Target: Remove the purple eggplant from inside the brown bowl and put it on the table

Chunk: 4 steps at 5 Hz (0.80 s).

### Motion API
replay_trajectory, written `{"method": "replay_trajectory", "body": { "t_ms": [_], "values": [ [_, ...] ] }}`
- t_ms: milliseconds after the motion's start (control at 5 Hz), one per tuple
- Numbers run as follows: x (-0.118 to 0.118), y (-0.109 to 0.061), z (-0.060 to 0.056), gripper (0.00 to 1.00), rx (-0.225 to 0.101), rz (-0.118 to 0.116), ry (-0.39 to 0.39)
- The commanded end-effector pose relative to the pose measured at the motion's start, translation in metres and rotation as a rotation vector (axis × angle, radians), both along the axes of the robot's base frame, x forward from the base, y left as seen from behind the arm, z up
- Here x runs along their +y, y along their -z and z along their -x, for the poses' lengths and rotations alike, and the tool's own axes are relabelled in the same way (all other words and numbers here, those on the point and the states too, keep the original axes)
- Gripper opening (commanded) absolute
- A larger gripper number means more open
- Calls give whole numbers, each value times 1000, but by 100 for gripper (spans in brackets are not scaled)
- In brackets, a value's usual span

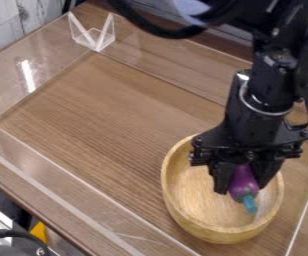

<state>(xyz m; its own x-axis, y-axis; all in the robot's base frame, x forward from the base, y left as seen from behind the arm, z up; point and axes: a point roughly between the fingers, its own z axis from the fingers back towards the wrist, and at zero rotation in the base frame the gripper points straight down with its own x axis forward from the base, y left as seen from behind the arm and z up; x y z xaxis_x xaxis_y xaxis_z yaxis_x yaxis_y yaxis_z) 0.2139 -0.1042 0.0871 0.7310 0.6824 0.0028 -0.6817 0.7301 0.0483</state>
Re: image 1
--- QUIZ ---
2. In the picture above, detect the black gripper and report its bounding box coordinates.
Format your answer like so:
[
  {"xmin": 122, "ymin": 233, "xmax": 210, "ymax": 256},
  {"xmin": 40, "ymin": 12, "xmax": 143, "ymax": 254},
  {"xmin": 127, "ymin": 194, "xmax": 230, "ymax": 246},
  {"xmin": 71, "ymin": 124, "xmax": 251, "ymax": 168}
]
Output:
[{"xmin": 190, "ymin": 73, "xmax": 308, "ymax": 195}]

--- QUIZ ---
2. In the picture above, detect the purple toy eggplant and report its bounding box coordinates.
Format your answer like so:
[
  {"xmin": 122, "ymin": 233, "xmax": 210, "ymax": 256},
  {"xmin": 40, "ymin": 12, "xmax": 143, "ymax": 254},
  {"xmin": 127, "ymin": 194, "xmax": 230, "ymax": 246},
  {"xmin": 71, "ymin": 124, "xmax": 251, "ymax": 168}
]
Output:
[{"xmin": 228, "ymin": 164, "xmax": 259, "ymax": 214}]

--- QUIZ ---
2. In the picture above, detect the brown wooden bowl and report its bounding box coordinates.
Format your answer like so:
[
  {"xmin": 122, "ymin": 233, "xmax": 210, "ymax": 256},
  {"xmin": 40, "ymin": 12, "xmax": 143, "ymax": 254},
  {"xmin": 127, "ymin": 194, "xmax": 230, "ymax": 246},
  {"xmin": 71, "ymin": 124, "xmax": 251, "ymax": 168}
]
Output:
[{"xmin": 160, "ymin": 136, "xmax": 285, "ymax": 244}]

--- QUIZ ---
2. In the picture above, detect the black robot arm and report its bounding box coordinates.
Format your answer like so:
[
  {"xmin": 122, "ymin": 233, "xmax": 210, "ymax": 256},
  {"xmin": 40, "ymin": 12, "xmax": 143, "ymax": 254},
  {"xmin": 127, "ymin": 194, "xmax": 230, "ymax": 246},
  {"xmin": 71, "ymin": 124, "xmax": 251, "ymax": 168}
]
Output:
[{"xmin": 107, "ymin": 0, "xmax": 308, "ymax": 194}]

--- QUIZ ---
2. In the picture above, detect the yellow label on equipment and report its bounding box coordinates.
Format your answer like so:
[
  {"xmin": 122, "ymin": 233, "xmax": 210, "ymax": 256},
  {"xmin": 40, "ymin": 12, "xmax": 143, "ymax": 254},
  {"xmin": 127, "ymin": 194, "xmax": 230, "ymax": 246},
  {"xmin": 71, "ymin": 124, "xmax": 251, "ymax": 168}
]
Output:
[{"xmin": 29, "ymin": 222, "xmax": 48, "ymax": 243}]

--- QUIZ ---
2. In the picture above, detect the clear acrylic corner bracket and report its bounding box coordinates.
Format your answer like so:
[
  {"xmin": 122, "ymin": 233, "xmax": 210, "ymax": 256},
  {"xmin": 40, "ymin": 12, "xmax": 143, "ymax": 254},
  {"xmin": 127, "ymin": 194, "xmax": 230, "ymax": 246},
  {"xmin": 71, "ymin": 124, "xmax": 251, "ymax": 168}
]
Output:
[{"xmin": 67, "ymin": 13, "xmax": 115, "ymax": 53}]

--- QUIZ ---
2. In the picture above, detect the clear acrylic tray wall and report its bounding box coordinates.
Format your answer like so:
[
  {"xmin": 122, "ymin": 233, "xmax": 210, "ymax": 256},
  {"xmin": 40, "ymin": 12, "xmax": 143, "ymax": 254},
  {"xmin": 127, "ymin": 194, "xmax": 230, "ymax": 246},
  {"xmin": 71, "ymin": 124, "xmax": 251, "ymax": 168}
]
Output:
[{"xmin": 0, "ymin": 128, "xmax": 199, "ymax": 256}]

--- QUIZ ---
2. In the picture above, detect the black cable lower left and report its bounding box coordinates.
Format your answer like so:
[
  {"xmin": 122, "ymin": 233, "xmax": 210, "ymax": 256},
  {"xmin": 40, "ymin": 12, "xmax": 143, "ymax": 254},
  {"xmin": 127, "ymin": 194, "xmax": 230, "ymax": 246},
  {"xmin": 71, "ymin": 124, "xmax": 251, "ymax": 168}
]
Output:
[{"xmin": 0, "ymin": 228, "xmax": 48, "ymax": 256}]

